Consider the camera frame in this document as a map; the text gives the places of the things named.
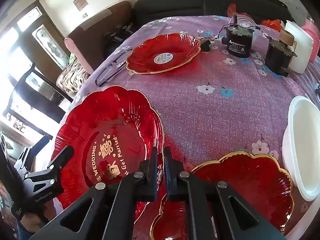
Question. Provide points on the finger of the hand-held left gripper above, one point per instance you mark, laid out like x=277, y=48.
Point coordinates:
x=30, y=157
x=61, y=158

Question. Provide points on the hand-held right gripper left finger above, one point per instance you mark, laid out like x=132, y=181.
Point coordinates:
x=152, y=170

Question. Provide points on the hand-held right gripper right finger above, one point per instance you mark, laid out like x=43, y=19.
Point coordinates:
x=170, y=175

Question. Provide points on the large red glass plate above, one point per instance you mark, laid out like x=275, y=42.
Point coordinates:
x=112, y=120

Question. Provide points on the medium red glass plate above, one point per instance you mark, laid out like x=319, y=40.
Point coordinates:
x=250, y=180

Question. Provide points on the white bowl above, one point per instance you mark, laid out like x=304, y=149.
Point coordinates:
x=300, y=155

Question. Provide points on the person's left hand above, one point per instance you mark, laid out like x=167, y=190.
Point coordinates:
x=30, y=223

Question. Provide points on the dark wooden chair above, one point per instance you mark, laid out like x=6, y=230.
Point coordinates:
x=37, y=97

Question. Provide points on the purple floral tablecloth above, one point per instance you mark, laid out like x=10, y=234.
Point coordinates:
x=200, y=105

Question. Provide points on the brown patterned blanket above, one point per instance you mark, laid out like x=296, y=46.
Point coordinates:
x=72, y=77

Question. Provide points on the black eyeglasses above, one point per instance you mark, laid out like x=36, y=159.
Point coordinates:
x=98, y=81

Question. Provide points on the small red plate with sticker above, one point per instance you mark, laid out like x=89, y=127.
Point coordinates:
x=150, y=57

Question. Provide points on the black bag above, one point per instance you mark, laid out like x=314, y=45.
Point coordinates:
x=112, y=45

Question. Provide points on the black power adapter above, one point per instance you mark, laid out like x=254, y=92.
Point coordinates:
x=207, y=46

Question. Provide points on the brown armchair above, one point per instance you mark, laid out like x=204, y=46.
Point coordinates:
x=100, y=25

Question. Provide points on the wooden glass door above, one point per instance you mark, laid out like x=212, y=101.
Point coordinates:
x=46, y=15

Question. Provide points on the black ink bottle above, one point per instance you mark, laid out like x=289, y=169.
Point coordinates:
x=237, y=45

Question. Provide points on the black sofa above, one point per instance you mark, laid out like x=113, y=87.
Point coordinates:
x=175, y=7

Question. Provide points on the black slotted spatula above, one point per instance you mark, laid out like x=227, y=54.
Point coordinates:
x=317, y=90

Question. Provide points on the clear plastic container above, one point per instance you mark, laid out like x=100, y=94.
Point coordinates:
x=246, y=21

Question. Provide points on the red plastic bag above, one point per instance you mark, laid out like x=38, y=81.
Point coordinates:
x=231, y=10

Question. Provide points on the white plastic jar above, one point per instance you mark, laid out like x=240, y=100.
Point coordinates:
x=300, y=50

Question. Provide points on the small wooden block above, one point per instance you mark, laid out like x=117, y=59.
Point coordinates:
x=287, y=37

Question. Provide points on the orange plastic bag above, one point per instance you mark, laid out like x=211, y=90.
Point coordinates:
x=271, y=24

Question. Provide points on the pink bottle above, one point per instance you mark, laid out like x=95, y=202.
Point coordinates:
x=313, y=37

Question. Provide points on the wall plaque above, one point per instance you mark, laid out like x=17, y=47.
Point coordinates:
x=80, y=2

